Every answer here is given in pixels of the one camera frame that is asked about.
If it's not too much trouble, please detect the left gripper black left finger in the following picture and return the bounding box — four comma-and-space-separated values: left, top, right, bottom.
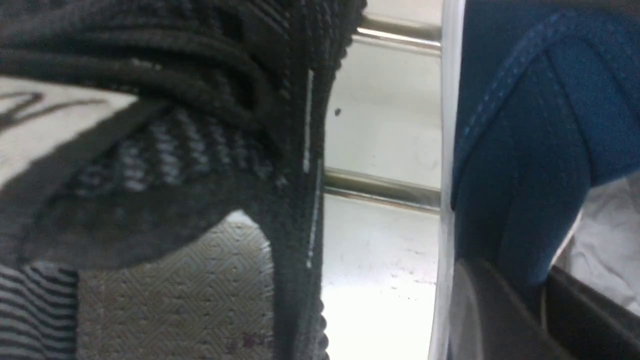
448, 260, 572, 360

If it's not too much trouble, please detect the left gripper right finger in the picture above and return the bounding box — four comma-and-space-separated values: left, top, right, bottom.
544, 266, 640, 360

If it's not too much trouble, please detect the navy canvas slip-on shoe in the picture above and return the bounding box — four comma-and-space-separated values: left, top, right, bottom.
428, 0, 640, 360

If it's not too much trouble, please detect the stainless steel shoe rack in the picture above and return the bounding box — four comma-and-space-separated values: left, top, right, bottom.
324, 15, 442, 215

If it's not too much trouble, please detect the black knit sneaker left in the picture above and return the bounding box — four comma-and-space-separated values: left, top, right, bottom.
0, 0, 367, 360

